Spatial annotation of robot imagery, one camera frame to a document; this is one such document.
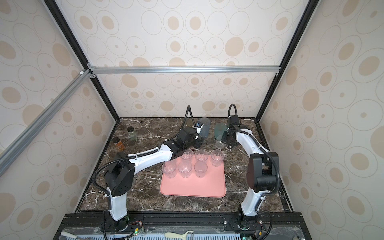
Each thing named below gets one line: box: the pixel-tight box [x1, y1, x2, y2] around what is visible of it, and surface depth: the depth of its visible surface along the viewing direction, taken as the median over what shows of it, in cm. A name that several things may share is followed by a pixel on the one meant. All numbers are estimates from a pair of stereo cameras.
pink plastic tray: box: [159, 155, 226, 198], surface depth 89 cm
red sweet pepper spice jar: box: [112, 136, 125, 151], surface depth 99 cm
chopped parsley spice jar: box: [127, 126, 139, 142], surface depth 104 cm
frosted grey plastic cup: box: [194, 161, 208, 179], surface depth 90 cm
